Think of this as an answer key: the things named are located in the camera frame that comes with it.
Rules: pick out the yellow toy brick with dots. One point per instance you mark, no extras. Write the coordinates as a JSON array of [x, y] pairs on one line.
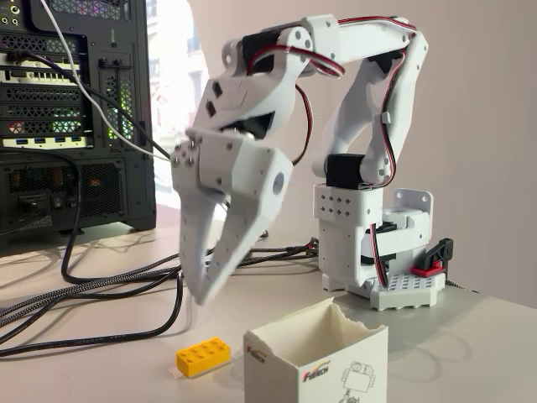
[[201, 357]]

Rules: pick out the white cardboard box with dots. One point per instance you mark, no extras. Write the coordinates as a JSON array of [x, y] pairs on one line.
[[277, 369]]

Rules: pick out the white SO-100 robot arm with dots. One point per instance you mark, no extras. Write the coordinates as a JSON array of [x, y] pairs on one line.
[[369, 38]]

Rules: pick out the bright window with street view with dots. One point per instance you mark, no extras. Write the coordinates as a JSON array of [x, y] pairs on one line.
[[168, 105]]

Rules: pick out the black computer tower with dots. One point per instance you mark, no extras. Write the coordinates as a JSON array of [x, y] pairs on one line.
[[134, 33]]

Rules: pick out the black and red table clamp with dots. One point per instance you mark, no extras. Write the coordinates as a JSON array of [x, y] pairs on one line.
[[436, 256]]

